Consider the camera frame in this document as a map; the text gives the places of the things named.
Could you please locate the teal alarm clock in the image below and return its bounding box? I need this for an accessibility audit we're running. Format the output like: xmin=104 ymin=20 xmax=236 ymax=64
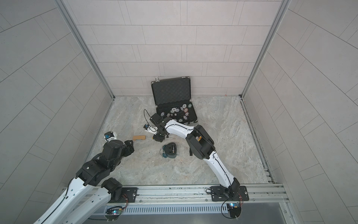
xmin=159 ymin=142 xmax=177 ymax=159

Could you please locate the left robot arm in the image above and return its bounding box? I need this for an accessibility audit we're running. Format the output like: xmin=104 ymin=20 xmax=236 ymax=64
xmin=35 ymin=140 xmax=135 ymax=224

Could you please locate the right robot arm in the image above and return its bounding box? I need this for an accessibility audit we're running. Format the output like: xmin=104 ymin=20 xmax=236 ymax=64
xmin=144 ymin=114 xmax=244 ymax=201

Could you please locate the wooden block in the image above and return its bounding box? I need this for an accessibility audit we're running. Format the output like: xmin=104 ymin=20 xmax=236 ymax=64
xmin=132 ymin=135 xmax=146 ymax=141

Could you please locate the black aluminium case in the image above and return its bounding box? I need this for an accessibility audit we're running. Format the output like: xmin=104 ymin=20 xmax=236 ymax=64
xmin=151 ymin=77 xmax=198 ymax=125

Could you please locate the left circuit board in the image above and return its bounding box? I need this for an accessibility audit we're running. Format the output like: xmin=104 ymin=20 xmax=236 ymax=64
xmin=106 ymin=206 xmax=123 ymax=216

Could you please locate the circuit board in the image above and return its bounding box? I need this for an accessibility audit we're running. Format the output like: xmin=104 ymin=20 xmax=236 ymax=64
xmin=106 ymin=206 xmax=123 ymax=216
xmin=227 ymin=203 xmax=242 ymax=219

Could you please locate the right circuit board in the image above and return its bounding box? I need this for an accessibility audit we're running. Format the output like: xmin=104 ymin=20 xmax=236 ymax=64
xmin=227 ymin=203 xmax=242 ymax=219

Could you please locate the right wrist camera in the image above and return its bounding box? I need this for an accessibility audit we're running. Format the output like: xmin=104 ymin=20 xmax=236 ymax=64
xmin=144 ymin=124 xmax=157 ymax=134

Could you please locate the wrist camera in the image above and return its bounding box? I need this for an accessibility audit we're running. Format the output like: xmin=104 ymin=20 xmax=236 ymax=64
xmin=104 ymin=131 xmax=117 ymax=142
xmin=144 ymin=124 xmax=157 ymax=134

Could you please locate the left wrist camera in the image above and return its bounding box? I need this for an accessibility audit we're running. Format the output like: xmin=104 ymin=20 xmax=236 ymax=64
xmin=104 ymin=131 xmax=117 ymax=142

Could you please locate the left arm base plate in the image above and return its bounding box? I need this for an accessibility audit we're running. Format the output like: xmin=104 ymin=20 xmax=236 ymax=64
xmin=109 ymin=187 xmax=138 ymax=203

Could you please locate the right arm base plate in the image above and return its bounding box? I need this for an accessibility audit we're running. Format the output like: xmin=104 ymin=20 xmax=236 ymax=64
xmin=209 ymin=185 xmax=249 ymax=202

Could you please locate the aluminium rail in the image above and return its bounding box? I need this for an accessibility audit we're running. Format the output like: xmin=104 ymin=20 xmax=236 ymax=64
xmin=107 ymin=184 xmax=289 ymax=206

